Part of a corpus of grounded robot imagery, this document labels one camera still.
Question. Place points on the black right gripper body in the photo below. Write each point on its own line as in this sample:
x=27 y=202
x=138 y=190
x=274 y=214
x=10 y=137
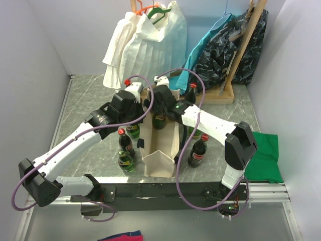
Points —
x=158 y=109

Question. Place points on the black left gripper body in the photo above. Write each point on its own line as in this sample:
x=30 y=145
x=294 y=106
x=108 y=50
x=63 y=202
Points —
x=135 y=112

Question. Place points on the green bottle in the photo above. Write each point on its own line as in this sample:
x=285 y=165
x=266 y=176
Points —
x=125 y=161
x=196 y=134
x=159 y=121
x=133 y=131

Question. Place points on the cream canvas tote bag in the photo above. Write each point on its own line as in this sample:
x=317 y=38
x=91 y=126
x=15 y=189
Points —
x=159 y=147

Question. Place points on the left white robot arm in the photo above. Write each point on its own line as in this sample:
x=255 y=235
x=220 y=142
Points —
x=42 y=177

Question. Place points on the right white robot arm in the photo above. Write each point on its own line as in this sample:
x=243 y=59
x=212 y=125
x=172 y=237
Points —
x=237 y=138

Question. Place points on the teal shirt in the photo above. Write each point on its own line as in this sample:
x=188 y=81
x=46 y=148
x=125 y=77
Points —
x=180 y=82

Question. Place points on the back cola glass bottle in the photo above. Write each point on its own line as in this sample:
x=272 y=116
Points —
x=191 y=94

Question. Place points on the front left cola bottle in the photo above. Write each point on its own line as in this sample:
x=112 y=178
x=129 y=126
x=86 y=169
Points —
x=125 y=142

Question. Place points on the white pleated garment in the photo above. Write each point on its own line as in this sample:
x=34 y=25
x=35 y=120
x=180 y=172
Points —
x=146 y=46

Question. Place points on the dark patterned garment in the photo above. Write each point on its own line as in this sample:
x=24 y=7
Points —
x=212 y=64

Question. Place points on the wooden clothes rack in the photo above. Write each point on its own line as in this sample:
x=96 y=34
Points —
x=223 y=93

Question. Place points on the front right cola bottle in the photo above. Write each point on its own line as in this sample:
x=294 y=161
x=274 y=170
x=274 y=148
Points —
x=198 y=151

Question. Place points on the black base beam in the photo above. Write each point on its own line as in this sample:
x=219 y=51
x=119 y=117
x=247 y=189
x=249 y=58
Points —
x=160 y=196

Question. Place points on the orange hanger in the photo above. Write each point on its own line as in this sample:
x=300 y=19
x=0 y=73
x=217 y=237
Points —
x=142 y=8

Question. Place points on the green cloth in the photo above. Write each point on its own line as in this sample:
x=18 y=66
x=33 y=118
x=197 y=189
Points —
x=264 y=164

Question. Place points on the pink and blue cloth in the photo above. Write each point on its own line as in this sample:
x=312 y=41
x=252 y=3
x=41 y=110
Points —
x=126 y=236

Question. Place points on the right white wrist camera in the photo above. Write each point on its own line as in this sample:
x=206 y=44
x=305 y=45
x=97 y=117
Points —
x=161 y=80

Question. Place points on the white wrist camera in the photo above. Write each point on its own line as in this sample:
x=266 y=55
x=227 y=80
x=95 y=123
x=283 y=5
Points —
x=134 y=87
x=161 y=80

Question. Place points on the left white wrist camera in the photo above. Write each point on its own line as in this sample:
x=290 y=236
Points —
x=134 y=87

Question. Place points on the blue wire hanger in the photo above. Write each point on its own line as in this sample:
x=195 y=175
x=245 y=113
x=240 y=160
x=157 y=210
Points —
x=222 y=17

